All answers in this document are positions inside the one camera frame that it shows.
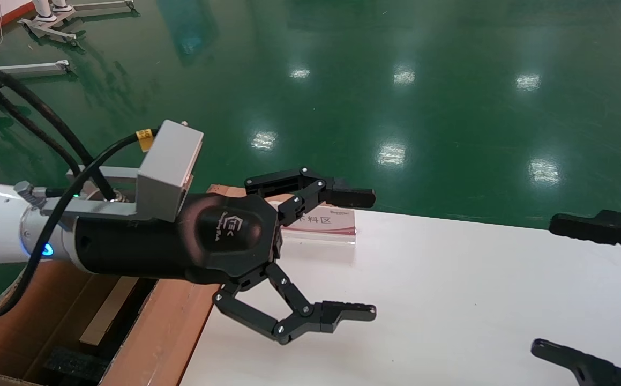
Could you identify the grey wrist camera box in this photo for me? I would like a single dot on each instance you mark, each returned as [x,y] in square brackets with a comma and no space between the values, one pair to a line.
[168,166]

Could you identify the white stand base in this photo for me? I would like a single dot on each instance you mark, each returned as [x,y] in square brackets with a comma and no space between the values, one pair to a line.
[53,31]

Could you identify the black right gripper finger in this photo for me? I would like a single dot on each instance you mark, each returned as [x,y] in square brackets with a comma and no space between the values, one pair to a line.
[583,370]
[583,228]

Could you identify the wooden pallet under table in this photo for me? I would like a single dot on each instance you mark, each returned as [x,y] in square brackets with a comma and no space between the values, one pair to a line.
[224,189]

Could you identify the pink acrylic table sign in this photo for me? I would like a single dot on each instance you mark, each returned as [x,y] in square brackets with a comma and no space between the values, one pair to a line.
[331,228]

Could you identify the white floor bar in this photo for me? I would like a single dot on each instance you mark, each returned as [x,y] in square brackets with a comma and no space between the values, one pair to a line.
[26,69]

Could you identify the small cardboard box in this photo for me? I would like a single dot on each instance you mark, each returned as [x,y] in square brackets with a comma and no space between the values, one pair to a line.
[109,311]

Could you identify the black foam insert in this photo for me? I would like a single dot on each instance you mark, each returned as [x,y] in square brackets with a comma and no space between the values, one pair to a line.
[74,364]

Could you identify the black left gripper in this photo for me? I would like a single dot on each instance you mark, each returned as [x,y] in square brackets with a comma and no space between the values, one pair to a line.
[208,236]

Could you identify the large cardboard box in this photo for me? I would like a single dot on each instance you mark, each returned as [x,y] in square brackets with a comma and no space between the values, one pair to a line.
[165,332]

